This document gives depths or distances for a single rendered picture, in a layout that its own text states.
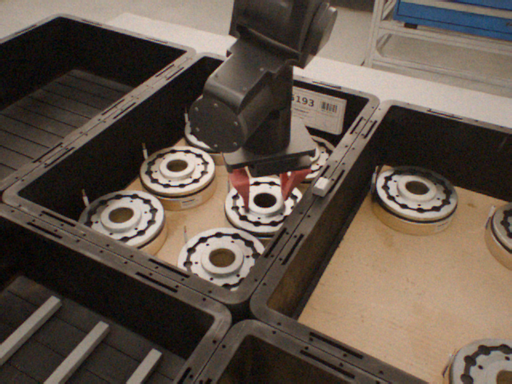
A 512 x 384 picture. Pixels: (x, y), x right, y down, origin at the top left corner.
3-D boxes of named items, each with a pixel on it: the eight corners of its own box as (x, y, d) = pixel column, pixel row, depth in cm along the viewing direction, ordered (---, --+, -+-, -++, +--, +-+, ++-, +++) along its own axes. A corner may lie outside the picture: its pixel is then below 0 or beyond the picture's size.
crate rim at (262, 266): (202, 63, 81) (201, 49, 79) (381, 111, 70) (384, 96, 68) (1, 214, 55) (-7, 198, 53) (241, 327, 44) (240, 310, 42)
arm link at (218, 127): (342, 2, 43) (256, -38, 45) (287, 62, 36) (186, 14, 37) (306, 107, 52) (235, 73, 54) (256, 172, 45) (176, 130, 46)
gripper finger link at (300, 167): (309, 213, 61) (314, 154, 54) (253, 225, 59) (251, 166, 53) (292, 178, 65) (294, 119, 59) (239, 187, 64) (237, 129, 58)
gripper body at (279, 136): (316, 161, 55) (322, 106, 50) (227, 178, 53) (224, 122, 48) (298, 128, 60) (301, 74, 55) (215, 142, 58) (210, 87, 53)
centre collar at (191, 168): (174, 154, 70) (173, 150, 70) (202, 164, 68) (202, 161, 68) (151, 173, 67) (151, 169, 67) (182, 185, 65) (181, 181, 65)
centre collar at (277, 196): (258, 186, 65) (258, 182, 65) (290, 198, 63) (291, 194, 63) (238, 208, 62) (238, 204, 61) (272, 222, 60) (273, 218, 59)
